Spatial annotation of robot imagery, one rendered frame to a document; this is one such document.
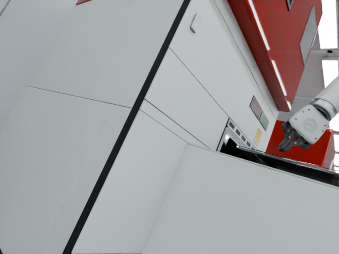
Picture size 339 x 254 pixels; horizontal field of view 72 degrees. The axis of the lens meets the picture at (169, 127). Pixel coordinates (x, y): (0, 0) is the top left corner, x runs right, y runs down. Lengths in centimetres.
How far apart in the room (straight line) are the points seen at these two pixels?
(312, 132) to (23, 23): 178
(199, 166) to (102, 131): 25
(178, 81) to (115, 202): 31
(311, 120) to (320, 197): 38
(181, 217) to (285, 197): 23
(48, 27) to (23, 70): 36
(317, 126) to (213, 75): 37
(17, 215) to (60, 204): 17
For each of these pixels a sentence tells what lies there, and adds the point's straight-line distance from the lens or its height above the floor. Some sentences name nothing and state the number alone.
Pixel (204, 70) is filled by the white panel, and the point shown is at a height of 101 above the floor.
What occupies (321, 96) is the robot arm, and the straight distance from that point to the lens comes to 89.
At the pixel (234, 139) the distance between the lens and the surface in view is 84.
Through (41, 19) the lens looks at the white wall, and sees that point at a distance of 199.
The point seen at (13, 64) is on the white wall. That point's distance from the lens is 191.
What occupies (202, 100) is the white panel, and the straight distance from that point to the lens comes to 66.
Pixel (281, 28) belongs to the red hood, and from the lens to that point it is 100.
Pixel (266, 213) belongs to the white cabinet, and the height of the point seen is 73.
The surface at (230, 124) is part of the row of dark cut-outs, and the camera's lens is 81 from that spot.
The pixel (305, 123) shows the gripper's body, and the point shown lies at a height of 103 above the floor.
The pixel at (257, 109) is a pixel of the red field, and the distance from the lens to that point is 100.
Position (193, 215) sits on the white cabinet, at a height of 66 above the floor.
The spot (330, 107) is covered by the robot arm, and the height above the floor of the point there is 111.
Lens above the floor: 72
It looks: 11 degrees up
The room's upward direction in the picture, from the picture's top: 24 degrees clockwise
